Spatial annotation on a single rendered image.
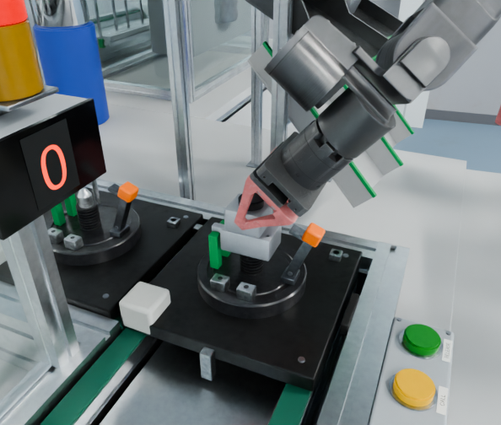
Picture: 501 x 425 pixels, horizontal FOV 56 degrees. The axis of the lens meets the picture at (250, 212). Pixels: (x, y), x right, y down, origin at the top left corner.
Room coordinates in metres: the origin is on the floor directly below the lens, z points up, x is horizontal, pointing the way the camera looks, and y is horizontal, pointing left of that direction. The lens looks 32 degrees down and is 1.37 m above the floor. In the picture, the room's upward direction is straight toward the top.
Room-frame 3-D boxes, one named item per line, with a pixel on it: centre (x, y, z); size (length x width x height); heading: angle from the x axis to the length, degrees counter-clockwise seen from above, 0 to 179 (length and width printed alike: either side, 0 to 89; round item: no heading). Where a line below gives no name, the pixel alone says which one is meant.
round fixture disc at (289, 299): (0.48, 0.00, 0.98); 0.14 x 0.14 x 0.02
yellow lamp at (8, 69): (0.35, 0.18, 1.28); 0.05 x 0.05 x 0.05
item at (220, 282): (0.44, 0.04, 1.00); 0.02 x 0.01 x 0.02; 67
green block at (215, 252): (0.48, 0.04, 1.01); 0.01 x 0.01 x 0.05; 67
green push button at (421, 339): (0.38, -0.19, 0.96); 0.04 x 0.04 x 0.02
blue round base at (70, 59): (1.35, 0.50, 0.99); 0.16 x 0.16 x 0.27
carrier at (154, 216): (0.58, 0.23, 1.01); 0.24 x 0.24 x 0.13; 67
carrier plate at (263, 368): (0.48, 0.00, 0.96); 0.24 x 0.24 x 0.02; 67
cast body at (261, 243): (0.48, 0.01, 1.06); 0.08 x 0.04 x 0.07; 67
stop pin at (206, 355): (0.36, 0.05, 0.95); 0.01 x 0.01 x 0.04; 67
